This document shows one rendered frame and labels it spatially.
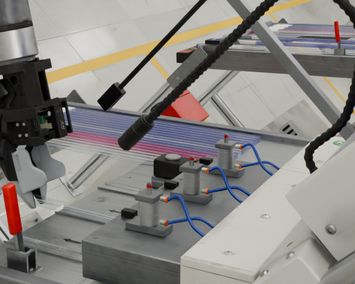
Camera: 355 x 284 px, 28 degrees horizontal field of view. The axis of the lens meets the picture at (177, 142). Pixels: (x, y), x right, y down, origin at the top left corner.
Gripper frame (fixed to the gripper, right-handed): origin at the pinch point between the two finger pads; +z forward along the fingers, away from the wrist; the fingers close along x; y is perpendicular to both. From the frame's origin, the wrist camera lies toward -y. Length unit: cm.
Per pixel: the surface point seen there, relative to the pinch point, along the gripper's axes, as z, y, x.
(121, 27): -13, -123, 227
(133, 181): 2.6, 7.8, 15.3
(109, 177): 22, -45, 83
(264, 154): 5.4, 21.4, 38.3
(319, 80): 52, -80, 398
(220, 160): -1.8, 26.5, 9.9
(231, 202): 1.4, 31.5, 1.1
